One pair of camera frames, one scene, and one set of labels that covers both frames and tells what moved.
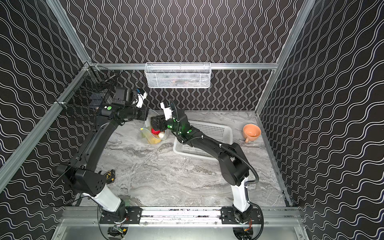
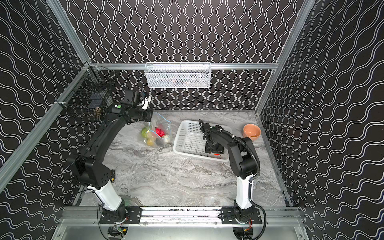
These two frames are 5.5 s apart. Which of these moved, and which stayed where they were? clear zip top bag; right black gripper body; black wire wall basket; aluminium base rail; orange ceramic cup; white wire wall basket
Moved: clear zip top bag; right black gripper body
Stayed: black wire wall basket; orange ceramic cup; white wire wall basket; aluminium base rail
